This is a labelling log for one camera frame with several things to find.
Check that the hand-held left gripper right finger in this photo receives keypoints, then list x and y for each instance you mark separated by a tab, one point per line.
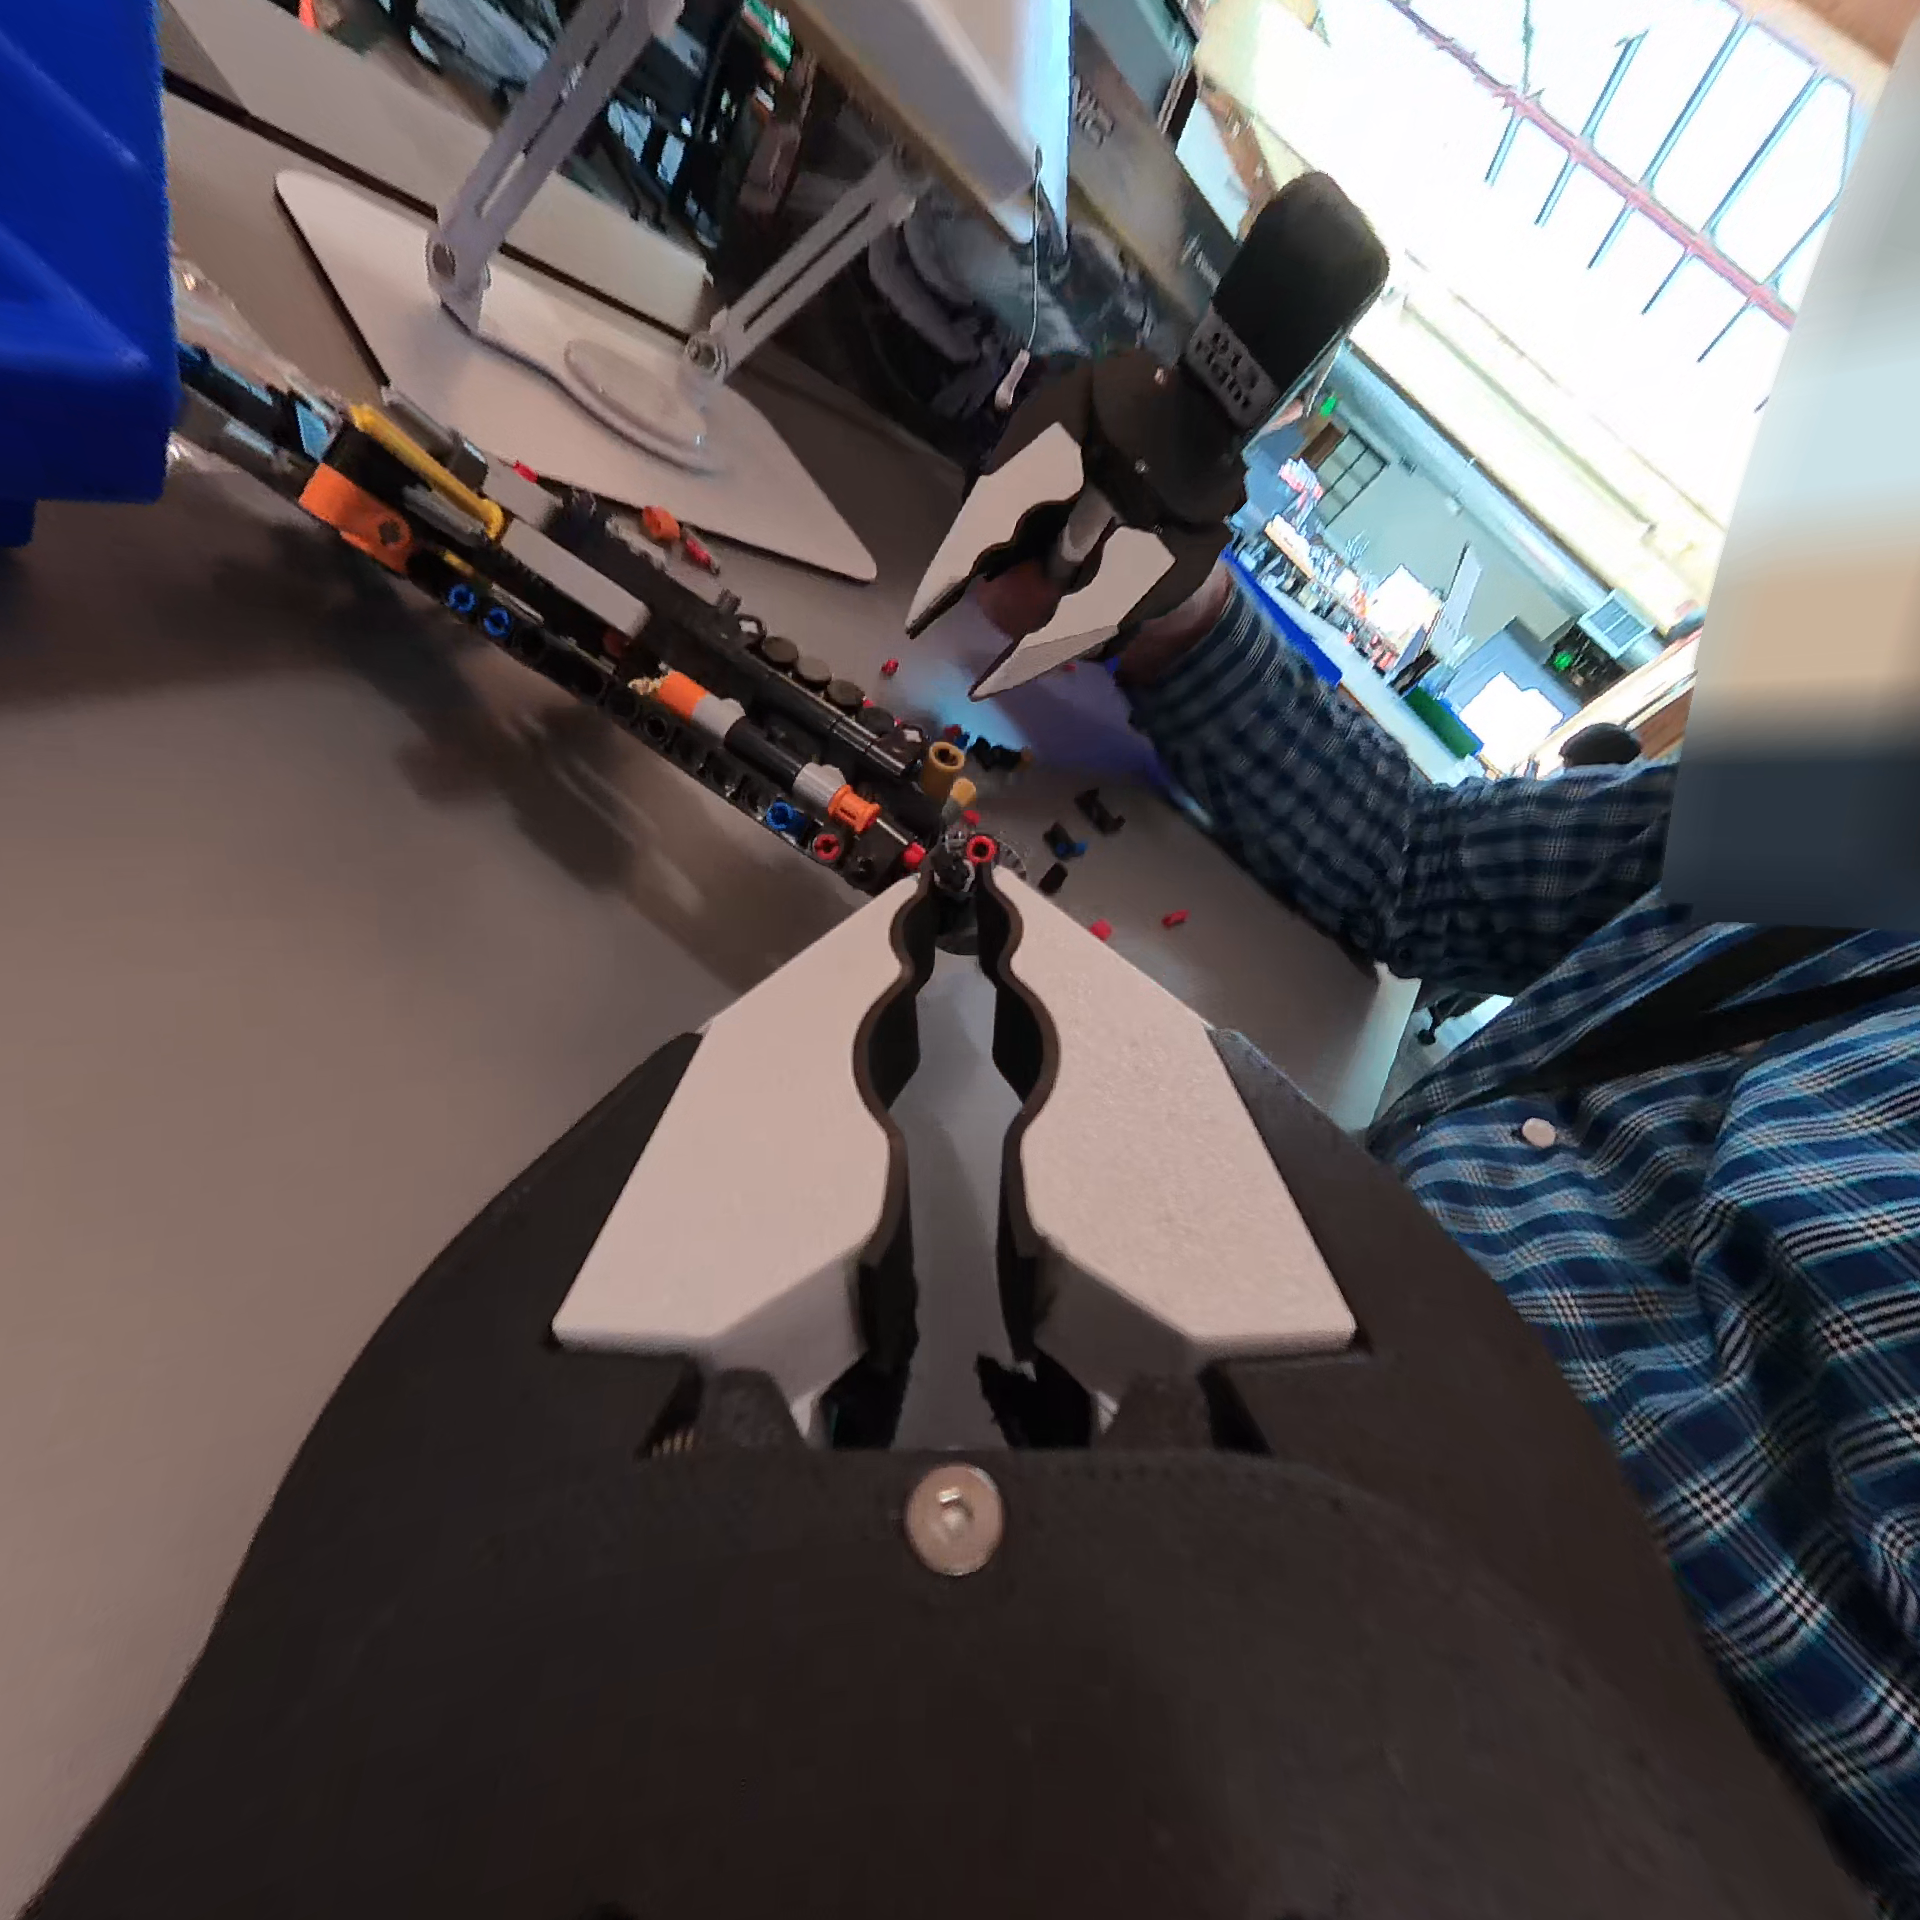
1170	1184

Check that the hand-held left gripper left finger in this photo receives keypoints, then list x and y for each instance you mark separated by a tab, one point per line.
721	1184

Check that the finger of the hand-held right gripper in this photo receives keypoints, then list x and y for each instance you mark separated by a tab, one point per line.
991	517
1073	638

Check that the long black lego model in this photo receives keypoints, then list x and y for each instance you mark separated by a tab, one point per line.
600	600

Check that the person's right forearm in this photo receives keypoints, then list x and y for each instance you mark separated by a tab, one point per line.
1350	781

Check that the loose small lego pieces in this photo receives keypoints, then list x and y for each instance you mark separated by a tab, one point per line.
1103	810

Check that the person's right hand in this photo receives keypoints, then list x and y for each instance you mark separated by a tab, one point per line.
1161	638

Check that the white monitor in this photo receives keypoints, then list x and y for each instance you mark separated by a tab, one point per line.
945	77

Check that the person's plaid shirt torso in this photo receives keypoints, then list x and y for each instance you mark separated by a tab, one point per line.
1723	1277

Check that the clear plastic bag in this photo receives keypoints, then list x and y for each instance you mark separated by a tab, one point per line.
224	322

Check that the blue plastic bin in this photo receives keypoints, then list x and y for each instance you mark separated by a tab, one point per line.
76	255

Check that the white monitor stand base plate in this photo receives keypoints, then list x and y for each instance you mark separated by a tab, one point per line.
751	480

